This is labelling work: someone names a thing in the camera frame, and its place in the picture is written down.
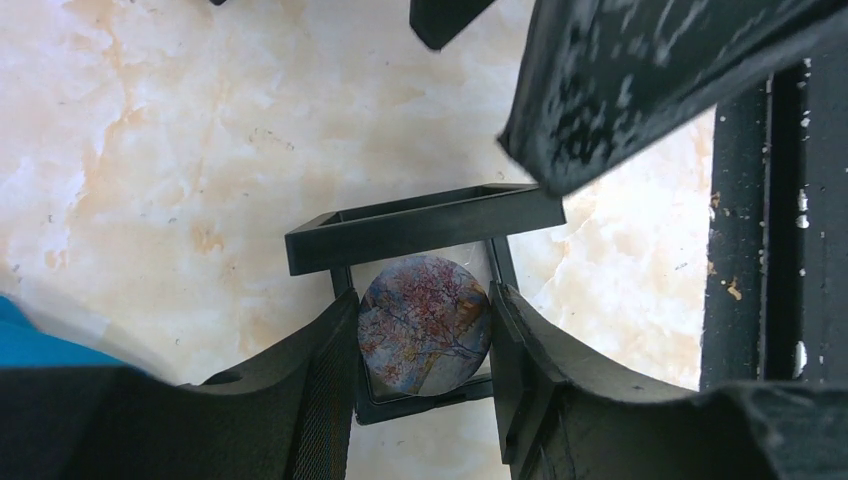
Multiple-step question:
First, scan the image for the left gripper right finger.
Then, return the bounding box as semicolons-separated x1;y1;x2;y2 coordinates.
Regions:
490;283;847;479

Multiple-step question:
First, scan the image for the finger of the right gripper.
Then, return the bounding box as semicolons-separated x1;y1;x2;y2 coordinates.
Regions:
499;0;847;197
409;0;494;51

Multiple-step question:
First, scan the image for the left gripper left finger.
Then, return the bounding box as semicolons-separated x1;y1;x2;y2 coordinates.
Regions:
1;290;358;479

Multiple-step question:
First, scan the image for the black square frame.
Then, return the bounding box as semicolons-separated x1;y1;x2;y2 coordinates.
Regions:
284;183;568;427

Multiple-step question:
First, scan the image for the blue garment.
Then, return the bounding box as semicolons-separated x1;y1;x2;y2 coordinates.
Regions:
1;296;127;368

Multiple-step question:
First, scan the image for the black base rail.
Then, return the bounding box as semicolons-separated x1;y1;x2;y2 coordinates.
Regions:
700;45;847;389

